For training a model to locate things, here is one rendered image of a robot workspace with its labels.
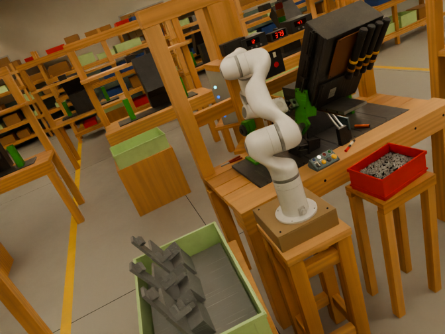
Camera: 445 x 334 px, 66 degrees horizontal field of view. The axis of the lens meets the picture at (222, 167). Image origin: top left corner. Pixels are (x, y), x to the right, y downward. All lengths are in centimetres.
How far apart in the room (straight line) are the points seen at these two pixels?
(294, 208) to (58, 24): 1075
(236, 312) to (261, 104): 82
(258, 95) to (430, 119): 125
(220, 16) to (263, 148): 104
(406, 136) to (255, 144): 116
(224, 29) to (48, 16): 985
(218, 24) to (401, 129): 123
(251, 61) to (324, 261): 93
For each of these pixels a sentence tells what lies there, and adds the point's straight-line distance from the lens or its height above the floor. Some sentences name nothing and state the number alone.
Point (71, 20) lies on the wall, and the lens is 1174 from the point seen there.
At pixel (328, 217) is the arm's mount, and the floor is 91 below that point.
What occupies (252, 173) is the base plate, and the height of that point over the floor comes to 90.
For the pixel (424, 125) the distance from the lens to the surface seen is 238.
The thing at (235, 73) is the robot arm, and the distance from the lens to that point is 156.
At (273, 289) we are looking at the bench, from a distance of 211.
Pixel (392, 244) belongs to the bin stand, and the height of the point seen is 54.
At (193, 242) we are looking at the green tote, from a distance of 167.
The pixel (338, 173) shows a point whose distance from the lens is 200.
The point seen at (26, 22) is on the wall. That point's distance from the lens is 1183.
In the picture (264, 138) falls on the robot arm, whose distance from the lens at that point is 136.
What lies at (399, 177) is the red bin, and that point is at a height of 87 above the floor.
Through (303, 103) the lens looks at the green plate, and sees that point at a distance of 206.
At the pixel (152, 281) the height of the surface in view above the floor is 105.
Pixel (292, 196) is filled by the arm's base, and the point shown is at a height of 105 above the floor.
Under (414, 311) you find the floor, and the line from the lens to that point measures 237.
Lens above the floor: 185
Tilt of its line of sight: 25 degrees down
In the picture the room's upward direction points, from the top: 20 degrees counter-clockwise
